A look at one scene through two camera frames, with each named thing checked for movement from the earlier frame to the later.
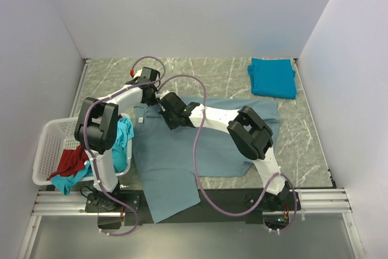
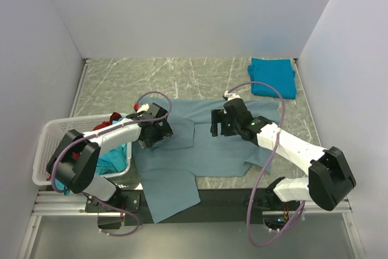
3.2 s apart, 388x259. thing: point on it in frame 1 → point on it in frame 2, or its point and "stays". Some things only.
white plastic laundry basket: (56, 137) stays
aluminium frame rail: (312, 201) stays
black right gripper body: (168, 118) → (218, 122)
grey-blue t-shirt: (165, 156) stays
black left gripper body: (151, 97) → (163, 122)
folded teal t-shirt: (273, 77) stays
